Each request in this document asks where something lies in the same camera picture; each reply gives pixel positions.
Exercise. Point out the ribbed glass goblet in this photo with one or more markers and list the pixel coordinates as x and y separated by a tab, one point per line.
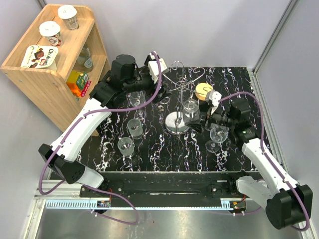
190	111

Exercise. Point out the frosted short goblet front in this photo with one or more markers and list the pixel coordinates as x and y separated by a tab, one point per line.
126	146

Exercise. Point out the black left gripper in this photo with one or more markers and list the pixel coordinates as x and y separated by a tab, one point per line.
163	92

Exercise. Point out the clear patterned short goblet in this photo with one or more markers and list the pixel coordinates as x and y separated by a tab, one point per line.
135	128

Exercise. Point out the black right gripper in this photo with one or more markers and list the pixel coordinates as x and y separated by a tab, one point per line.
204	107

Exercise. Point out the white lidded yogurt cup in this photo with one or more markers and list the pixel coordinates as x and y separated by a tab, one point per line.
51	31

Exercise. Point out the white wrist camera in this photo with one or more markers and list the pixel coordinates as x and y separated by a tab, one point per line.
152	65
212	98

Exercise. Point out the clear cup white lid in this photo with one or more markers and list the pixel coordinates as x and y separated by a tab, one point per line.
68	14

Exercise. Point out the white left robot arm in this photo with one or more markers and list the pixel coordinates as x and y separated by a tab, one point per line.
124	77

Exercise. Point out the glass bottle on shelf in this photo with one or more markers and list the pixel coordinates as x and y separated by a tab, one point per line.
84	59

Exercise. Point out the red packaged item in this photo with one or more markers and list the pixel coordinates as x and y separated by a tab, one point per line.
86	87

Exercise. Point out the clear smooth wine glass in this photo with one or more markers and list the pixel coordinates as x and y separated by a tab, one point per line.
137	99

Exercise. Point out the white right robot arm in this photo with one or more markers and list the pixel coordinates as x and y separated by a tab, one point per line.
285	201

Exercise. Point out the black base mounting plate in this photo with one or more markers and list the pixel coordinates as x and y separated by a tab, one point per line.
164	190

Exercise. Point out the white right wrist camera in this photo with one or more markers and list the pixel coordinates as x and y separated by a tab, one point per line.
212	98

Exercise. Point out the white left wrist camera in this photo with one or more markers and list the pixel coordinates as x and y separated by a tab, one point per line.
152	65

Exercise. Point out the orange juice carton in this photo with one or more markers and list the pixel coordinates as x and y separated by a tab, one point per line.
76	82

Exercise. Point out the Chobani yogurt cup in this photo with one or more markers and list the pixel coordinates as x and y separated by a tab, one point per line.
40	57

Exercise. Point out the wooden shelf unit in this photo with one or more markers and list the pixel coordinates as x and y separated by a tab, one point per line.
47	89

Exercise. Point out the chrome wine glass rack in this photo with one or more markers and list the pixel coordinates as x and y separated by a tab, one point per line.
184	87

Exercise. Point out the clear wine glass right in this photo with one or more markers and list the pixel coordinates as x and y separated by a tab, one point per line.
218	134

